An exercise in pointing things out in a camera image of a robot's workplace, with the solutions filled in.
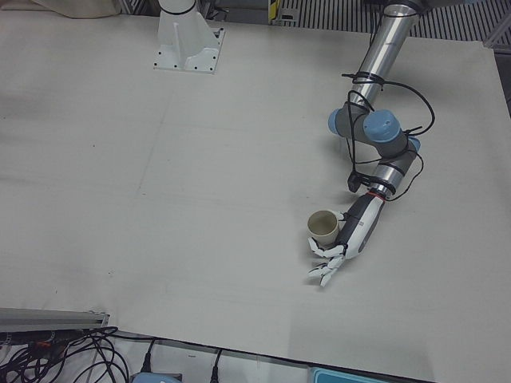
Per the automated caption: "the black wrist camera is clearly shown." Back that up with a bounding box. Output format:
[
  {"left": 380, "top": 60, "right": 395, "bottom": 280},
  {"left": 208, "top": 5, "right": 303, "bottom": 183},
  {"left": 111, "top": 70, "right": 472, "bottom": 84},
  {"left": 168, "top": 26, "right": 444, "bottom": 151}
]
[{"left": 346, "top": 170, "right": 370, "bottom": 195}]

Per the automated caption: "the teal plastic bin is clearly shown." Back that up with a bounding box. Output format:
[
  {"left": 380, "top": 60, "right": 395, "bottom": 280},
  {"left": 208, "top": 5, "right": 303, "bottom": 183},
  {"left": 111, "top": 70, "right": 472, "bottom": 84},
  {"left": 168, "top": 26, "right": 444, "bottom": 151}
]
[{"left": 309, "top": 365, "right": 438, "bottom": 383}]

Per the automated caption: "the black ribbed grating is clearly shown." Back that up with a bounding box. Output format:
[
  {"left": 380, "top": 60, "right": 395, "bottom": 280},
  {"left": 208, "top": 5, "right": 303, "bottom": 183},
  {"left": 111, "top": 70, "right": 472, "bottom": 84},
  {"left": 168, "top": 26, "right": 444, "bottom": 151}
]
[{"left": 197, "top": 0, "right": 511, "bottom": 45}]

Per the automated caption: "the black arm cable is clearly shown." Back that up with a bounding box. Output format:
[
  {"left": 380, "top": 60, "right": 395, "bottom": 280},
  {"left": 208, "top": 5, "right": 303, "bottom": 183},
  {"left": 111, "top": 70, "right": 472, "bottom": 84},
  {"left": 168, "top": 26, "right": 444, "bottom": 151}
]
[{"left": 342, "top": 70, "right": 436, "bottom": 200}]

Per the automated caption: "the beige paper cup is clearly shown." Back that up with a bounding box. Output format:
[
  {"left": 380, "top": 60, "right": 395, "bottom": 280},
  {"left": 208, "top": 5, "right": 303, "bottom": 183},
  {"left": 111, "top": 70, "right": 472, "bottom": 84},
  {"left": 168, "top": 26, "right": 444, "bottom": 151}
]
[{"left": 307, "top": 210, "right": 341, "bottom": 247}]

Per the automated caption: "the white pedestal mount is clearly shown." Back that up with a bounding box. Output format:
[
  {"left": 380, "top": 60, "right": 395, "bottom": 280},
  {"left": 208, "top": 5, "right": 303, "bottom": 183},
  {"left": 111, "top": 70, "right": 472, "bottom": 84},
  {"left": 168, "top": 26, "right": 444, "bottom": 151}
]
[{"left": 153, "top": 0, "right": 226, "bottom": 76}]

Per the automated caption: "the black cable bundle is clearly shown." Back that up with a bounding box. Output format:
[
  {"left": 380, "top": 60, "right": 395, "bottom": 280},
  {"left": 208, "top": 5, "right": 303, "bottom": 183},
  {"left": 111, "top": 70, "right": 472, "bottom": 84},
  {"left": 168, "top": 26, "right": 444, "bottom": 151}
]
[{"left": 0, "top": 329, "right": 87, "bottom": 349}]

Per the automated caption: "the black cable tangle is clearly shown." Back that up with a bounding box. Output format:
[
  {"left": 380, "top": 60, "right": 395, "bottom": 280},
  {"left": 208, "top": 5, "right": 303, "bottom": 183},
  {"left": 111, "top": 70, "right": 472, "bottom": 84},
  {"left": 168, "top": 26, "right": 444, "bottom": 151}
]
[{"left": 0, "top": 326, "right": 131, "bottom": 383}]

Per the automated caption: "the black plug cable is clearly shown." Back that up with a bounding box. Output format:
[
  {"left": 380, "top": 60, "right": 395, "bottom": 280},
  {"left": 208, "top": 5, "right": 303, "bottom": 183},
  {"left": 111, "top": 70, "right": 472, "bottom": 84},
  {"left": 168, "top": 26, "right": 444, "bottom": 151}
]
[
  {"left": 210, "top": 348, "right": 224, "bottom": 383},
  {"left": 140, "top": 338, "right": 156, "bottom": 374}
]

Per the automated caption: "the beige fabric cover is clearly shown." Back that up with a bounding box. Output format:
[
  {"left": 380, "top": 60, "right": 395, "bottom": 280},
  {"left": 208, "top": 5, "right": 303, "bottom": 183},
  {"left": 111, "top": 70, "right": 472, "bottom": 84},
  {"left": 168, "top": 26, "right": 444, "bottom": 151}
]
[{"left": 30, "top": 0, "right": 123, "bottom": 19}]

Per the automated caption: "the aluminium frame profile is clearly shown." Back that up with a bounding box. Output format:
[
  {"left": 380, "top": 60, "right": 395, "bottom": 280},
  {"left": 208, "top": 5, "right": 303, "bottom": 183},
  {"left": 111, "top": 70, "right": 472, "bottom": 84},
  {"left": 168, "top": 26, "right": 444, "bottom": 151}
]
[
  {"left": 119, "top": 0, "right": 160, "bottom": 15},
  {"left": 485, "top": 22, "right": 511, "bottom": 51}
]

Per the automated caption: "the aluminium rail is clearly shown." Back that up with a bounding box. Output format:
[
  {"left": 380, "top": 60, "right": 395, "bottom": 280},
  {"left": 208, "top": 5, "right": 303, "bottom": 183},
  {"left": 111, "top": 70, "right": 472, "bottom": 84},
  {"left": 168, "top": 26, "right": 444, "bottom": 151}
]
[{"left": 0, "top": 306, "right": 112, "bottom": 333}]

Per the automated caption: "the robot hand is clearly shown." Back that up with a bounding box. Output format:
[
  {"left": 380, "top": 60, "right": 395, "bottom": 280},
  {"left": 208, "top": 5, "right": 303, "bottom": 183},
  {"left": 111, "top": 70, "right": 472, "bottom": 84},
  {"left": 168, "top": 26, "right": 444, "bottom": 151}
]
[{"left": 306, "top": 191, "right": 387, "bottom": 288}]

